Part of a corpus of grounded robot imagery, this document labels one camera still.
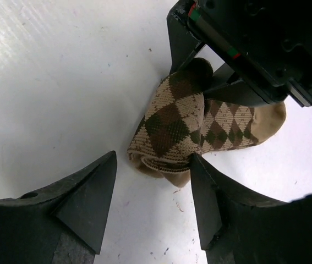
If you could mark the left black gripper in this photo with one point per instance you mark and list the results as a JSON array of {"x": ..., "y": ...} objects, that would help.
[{"x": 266, "y": 47}]

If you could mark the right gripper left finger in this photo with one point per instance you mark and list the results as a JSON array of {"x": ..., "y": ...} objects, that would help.
[{"x": 63, "y": 222}]

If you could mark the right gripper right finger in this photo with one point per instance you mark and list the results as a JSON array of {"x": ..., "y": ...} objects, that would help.
[{"x": 239, "y": 225}]

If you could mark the brown argyle sock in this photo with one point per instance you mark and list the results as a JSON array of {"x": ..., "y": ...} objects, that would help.
[{"x": 180, "y": 121}]

